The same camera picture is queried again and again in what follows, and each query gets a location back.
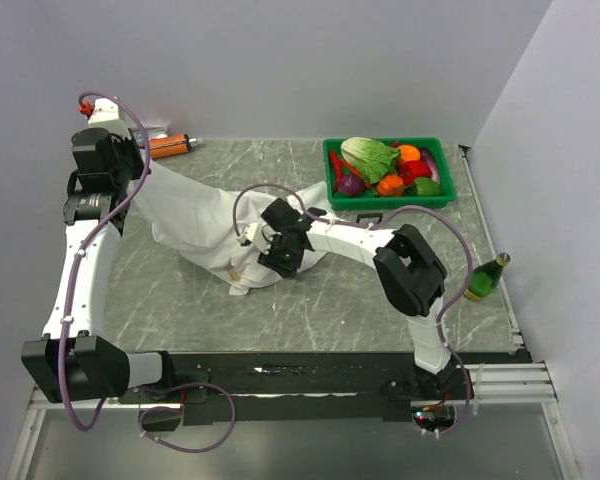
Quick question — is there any aluminium rail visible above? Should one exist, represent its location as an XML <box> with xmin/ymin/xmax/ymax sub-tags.
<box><xmin>28</xmin><ymin>363</ymin><xmax>557</xmax><ymax>410</ymax></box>

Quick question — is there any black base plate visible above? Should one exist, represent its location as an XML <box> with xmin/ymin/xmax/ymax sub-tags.
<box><xmin>52</xmin><ymin>351</ymin><xmax>532</xmax><ymax>426</ymax></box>

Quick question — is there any orange cylinder tool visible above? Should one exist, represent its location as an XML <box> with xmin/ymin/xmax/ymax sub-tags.
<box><xmin>143</xmin><ymin>134</ymin><xmax>200</xmax><ymax>160</ymax></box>

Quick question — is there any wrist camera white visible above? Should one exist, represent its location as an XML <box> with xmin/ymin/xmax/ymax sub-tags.
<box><xmin>237</xmin><ymin>222</ymin><xmax>272</xmax><ymax>254</ymax></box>
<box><xmin>78</xmin><ymin>98</ymin><xmax>131</xmax><ymax>139</ymax></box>

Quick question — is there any white garment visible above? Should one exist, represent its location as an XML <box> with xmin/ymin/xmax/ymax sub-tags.
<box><xmin>129</xmin><ymin>162</ymin><xmax>341</xmax><ymax>297</ymax></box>

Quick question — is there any green plastic basket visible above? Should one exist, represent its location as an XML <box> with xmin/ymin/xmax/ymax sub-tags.
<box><xmin>323</xmin><ymin>137</ymin><xmax>456</xmax><ymax>211</ymax></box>

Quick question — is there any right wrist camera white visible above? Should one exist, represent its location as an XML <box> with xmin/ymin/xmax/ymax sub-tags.
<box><xmin>237</xmin><ymin>222</ymin><xmax>272</xmax><ymax>254</ymax></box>

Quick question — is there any toy purple onion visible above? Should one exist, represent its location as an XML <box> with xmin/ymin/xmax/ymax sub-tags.
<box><xmin>337</xmin><ymin>174</ymin><xmax>366</xmax><ymax>198</ymax></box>

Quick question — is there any toy red bell pepper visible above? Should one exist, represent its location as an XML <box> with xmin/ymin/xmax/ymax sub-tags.
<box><xmin>398</xmin><ymin>161</ymin><xmax>432</xmax><ymax>186</ymax></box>

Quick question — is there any toy green bell pepper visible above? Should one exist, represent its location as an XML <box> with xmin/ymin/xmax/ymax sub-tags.
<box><xmin>404</xmin><ymin>177</ymin><xmax>442</xmax><ymax>197</ymax></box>

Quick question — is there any small black frame stand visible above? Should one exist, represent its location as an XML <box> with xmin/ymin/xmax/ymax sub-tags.
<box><xmin>356</xmin><ymin>212</ymin><xmax>383</xmax><ymax>225</ymax></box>

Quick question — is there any toy red chili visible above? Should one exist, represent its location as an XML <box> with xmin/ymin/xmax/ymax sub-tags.
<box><xmin>328</xmin><ymin>150</ymin><xmax>343</xmax><ymax>194</ymax></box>

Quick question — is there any toy purple eggplant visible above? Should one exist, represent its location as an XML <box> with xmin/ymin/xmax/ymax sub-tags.
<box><xmin>420</xmin><ymin>148</ymin><xmax>440</xmax><ymax>183</ymax></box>

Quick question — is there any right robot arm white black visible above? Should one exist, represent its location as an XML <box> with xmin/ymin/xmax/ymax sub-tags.
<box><xmin>239</xmin><ymin>199</ymin><xmax>452</xmax><ymax>399</ymax></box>

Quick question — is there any green glass bottle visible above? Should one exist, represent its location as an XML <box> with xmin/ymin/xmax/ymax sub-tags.
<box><xmin>465</xmin><ymin>252</ymin><xmax>511</xmax><ymax>301</ymax></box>

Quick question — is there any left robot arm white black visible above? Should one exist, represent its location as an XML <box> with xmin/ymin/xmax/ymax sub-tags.
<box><xmin>21</xmin><ymin>127</ymin><xmax>178</xmax><ymax>403</ymax></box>

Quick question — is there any toy orange bell pepper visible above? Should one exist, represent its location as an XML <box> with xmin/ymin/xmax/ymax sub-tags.
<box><xmin>375</xmin><ymin>174</ymin><xmax>405</xmax><ymax>197</ymax></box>

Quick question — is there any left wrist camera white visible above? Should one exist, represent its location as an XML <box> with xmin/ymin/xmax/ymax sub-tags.
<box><xmin>78</xmin><ymin>98</ymin><xmax>131</xmax><ymax>139</ymax></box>

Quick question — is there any toy cabbage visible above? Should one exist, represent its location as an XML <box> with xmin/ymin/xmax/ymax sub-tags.
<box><xmin>340</xmin><ymin>137</ymin><xmax>400</xmax><ymax>184</ymax></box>

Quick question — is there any toy orange fruit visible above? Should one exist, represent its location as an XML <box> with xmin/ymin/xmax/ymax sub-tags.
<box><xmin>396</xmin><ymin>144</ymin><xmax>421</xmax><ymax>166</ymax></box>

